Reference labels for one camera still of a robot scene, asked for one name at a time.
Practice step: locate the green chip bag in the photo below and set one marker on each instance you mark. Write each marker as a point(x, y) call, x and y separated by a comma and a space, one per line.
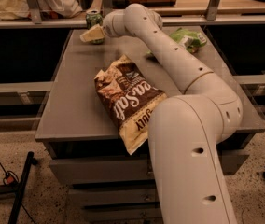
point(182, 38)

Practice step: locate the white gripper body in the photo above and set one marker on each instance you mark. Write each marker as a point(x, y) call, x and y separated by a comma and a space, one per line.
point(108, 26)

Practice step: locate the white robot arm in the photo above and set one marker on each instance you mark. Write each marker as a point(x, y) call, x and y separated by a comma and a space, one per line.
point(182, 131)

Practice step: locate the grey metal bracket left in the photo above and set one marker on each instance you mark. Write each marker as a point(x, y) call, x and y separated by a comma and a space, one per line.
point(34, 11)

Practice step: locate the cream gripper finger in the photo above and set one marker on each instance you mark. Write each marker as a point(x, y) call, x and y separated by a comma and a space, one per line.
point(95, 35)

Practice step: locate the black stand leg left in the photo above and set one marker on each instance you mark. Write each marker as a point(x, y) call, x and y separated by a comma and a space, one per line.
point(17, 188)

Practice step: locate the brown sea salt chip bag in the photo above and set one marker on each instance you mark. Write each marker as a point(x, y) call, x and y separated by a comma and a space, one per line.
point(128, 99)

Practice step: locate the green soda can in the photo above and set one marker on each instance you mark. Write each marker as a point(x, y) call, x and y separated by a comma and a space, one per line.
point(93, 17)

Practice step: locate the grey metal bracket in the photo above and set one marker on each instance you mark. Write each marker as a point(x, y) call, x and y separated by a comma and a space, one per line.
point(211, 10)
point(34, 11)
point(107, 0)

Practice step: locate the grey metal bracket right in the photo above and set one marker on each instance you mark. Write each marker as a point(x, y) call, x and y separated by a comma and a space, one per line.
point(211, 10)

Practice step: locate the grey metal bracket middle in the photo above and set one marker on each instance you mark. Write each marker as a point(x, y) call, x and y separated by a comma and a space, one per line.
point(107, 0)

